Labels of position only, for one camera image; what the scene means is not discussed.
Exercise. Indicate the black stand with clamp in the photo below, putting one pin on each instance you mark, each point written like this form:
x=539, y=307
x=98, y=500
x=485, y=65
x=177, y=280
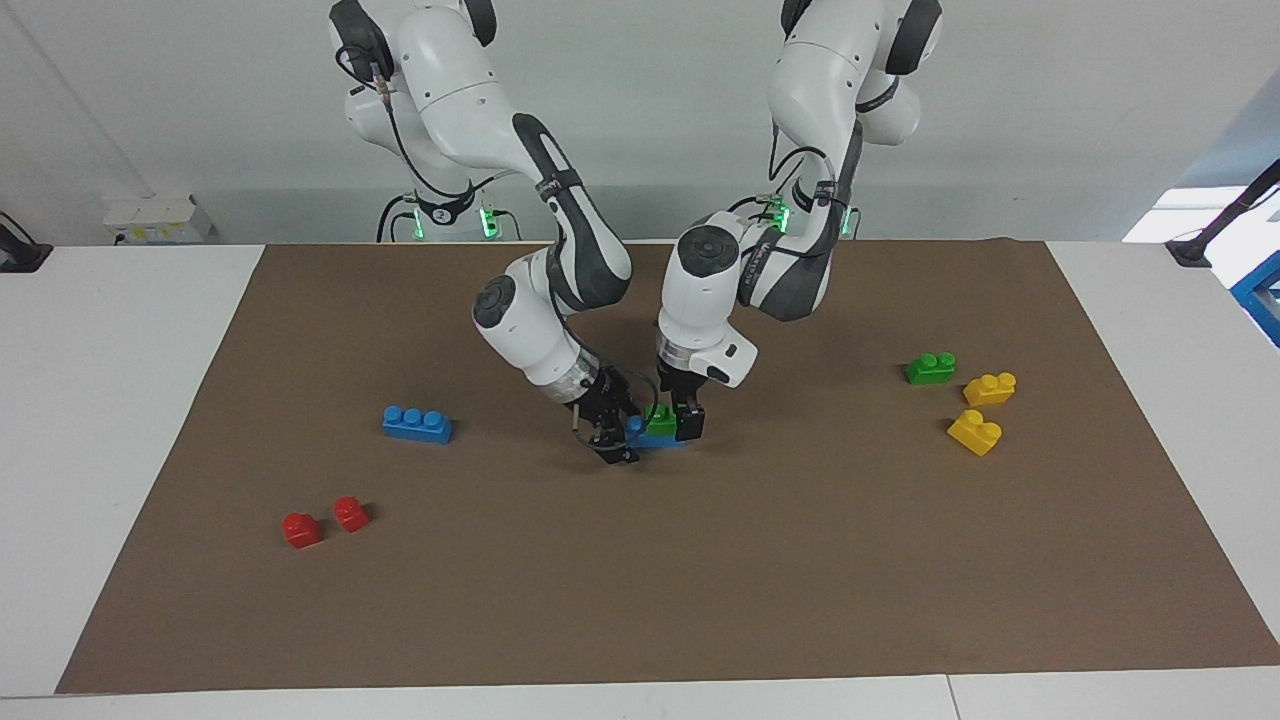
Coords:
x=1225, y=215

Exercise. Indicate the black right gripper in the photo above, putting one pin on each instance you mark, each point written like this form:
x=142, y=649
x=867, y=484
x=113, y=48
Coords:
x=603, y=405

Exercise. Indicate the red toy block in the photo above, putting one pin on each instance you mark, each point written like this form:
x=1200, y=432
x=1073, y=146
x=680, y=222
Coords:
x=301, y=531
x=351, y=515

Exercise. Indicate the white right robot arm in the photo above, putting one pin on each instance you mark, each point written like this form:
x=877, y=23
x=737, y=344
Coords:
x=480, y=110

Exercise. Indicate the yellow two-stud toy block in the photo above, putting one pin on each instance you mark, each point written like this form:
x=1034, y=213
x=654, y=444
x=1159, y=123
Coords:
x=975, y=433
x=990, y=389

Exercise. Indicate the white power strip box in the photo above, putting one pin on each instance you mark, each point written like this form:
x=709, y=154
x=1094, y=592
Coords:
x=155, y=218

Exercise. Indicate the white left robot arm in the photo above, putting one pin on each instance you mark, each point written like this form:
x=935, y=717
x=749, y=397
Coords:
x=830, y=90

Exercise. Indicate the black table clamp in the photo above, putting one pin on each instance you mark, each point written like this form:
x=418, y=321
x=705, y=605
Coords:
x=20, y=252

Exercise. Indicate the blue three-stud toy block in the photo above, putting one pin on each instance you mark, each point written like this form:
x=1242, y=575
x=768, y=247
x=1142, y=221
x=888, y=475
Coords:
x=417, y=426

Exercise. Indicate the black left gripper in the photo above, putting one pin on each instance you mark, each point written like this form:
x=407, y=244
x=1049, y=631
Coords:
x=682, y=388

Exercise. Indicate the brown table mat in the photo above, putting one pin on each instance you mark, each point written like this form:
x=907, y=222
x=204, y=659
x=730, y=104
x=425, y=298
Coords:
x=640, y=580

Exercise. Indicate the blue frame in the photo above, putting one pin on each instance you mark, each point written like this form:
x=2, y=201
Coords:
x=1260, y=295

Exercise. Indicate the green two-stud toy block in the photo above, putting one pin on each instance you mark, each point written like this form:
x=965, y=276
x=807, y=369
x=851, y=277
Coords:
x=930, y=369
x=662, y=423

